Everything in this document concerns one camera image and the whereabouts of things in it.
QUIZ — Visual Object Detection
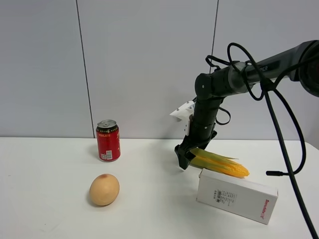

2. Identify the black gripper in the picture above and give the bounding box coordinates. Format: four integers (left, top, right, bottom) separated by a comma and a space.
174, 121, 217, 170

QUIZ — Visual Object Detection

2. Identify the yellow corn cob green husk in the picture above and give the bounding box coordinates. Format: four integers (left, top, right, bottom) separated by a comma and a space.
190, 148, 250, 178

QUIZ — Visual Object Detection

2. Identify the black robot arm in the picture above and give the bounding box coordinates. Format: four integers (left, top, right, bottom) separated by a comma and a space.
171, 40, 319, 169

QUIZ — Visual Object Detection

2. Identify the red soda can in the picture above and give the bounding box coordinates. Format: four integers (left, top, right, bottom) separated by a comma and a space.
96, 119, 121, 162

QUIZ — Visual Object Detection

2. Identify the white cardboard box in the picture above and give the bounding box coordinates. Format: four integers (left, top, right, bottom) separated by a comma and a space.
196, 169, 278, 225

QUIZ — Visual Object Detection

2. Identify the tan mango fruit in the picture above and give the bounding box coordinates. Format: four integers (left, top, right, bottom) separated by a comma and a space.
89, 174, 120, 206

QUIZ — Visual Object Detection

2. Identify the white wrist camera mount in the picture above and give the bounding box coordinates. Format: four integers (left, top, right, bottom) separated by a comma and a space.
169, 101, 195, 136

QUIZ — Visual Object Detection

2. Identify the black cable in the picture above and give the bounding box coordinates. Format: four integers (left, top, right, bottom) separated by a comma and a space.
205, 42, 319, 239

